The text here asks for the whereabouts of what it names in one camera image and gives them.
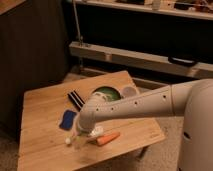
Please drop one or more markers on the black handle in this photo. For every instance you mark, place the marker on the black handle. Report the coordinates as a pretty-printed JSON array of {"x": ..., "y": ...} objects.
[{"x": 186, "y": 63}]

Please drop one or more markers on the white metal shelf rail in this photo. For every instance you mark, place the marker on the white metal shelf rail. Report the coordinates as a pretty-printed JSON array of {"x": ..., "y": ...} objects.
[{"x": 139, "y": 60}]

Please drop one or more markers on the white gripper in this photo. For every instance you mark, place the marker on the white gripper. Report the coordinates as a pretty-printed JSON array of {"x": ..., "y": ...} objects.
[{"x": 79, "y": 140}]

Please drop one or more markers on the blue sponge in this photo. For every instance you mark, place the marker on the blue sponge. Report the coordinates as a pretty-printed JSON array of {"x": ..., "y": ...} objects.
[{"x": 67, "y": 120}]

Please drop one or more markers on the wooden table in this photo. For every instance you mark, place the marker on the wooden table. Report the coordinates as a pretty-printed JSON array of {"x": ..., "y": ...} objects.
[{"x": 42, "y": 142}]

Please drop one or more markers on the green ceramic bowl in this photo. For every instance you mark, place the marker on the green ceramic bowl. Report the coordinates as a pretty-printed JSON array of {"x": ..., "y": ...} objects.
[{"x": 107, "y": 93}]

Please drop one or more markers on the orange carrot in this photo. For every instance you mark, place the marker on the orange carrot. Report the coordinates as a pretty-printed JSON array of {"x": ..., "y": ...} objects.
[{"x": 107, "y": 138}]

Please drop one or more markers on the white plastic bottle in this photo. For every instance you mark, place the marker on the white plastic bottle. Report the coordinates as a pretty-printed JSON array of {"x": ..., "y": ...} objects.
[{"x": 97, "y": 132}]

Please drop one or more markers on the upper shelf with clutter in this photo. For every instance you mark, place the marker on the upper shelf with clutter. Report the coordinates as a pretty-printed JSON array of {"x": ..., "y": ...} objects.
[{"x": 153, "y": 7}]

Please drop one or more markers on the metal vertical pole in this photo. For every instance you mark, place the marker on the metal vertical pole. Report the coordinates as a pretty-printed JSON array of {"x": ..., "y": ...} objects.
[{"x": 79, "y": 37}]

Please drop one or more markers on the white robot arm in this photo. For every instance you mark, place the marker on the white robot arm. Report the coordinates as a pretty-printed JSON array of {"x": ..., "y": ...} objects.
[{"x": 193, "y": 100}]

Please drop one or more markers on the black striped eraser block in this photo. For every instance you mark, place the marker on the black striped eraser block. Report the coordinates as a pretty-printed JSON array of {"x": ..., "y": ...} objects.
[{"x": 76, "y": 100}]

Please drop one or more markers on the dark cabinet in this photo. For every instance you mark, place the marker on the dark cabinet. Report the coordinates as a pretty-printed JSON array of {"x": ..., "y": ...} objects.
[{"x": 33, "y": 54}]

